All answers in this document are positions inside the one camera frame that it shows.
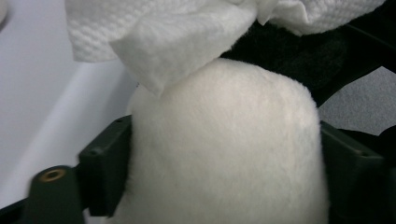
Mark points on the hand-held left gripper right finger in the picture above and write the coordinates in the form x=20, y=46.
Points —
x=355, y=186

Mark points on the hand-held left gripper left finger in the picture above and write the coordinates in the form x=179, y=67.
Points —
x=106, y=168

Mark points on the panda plush toy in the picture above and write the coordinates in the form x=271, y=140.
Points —
x=224, y=140

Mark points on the white wet wipe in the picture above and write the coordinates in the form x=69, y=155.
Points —
x=155, y=40

